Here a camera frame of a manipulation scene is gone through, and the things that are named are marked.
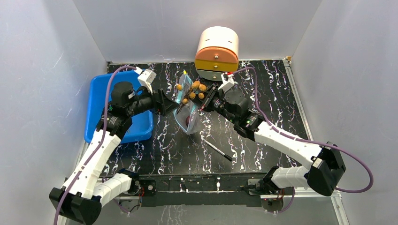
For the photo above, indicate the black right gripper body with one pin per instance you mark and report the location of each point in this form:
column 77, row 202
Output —
column 210, row 98

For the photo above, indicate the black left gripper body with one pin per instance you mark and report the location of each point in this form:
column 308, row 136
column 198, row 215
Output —
column 142, row 104

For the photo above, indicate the brown longan bunch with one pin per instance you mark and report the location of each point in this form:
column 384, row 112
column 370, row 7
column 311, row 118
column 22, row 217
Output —
column 195, row 90

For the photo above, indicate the clear zip top bag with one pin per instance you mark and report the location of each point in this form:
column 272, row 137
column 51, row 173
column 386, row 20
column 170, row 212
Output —
column 188, row 110

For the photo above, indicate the dark red onion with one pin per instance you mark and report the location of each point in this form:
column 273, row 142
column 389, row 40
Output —
column 189, row 121

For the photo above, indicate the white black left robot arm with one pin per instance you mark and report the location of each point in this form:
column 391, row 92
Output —
column 93, row 167

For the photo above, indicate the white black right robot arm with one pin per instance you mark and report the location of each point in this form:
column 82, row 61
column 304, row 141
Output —
column 321, row 165

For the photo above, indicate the blue plastic bin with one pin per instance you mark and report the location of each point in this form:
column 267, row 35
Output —
column 142, row 124

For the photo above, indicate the pastel mini drawer cabinet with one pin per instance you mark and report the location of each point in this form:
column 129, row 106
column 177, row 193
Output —
column 217, row 53

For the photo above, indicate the black and white pen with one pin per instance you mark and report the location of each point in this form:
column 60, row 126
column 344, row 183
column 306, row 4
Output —
column 213, row 147

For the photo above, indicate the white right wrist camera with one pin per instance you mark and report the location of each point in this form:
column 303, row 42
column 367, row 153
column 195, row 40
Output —
column 227, row 81

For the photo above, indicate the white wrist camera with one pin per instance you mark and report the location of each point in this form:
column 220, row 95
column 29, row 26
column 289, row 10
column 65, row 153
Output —
column 227, row 81
column 146, row 78

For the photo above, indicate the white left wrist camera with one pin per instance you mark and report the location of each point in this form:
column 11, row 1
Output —
column 146, row 78

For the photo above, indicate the aluminium frame rail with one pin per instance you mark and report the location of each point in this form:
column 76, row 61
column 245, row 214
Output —
column 202, row 189

